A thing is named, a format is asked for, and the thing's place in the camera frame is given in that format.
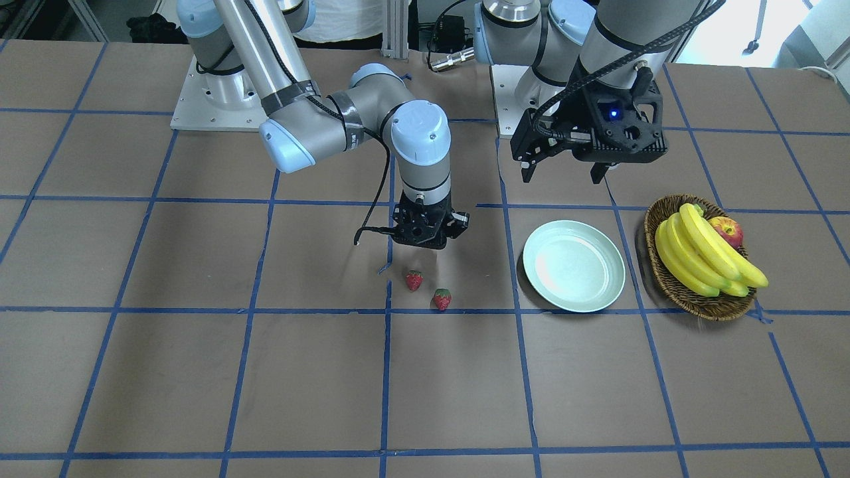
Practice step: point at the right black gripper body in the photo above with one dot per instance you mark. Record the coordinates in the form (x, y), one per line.
(457, 223)

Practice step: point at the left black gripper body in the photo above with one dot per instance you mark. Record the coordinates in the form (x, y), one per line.
(576, 110)

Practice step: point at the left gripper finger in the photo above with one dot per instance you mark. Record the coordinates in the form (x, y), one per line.
(599, 171)
(529, 147)

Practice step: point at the strawberry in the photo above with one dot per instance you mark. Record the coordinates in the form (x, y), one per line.
(413, 279)
(442, 299)

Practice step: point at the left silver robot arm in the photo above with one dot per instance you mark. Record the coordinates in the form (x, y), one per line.
(570, 44)

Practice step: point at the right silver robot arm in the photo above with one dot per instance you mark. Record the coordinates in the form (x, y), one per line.
(247, 54)

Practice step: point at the light green plate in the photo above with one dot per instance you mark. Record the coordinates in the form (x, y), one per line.
(574, 266)

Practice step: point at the black power adapter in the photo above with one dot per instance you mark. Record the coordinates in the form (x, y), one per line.
(449, 34)

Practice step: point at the yellow banana bunch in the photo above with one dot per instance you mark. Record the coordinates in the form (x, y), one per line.
(702, 260)

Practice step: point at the red apple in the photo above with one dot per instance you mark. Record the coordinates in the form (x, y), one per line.
(728, 229)

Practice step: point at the wicker basket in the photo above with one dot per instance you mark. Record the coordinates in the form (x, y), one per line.
(657, 278)

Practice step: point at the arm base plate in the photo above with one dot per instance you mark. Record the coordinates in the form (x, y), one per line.
(516, 89)
(199, 109)

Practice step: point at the silver cable connector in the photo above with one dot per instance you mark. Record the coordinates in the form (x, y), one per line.
(451, 60)

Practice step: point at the aluminium frame post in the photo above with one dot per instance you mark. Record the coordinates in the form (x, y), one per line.
(395, 29)

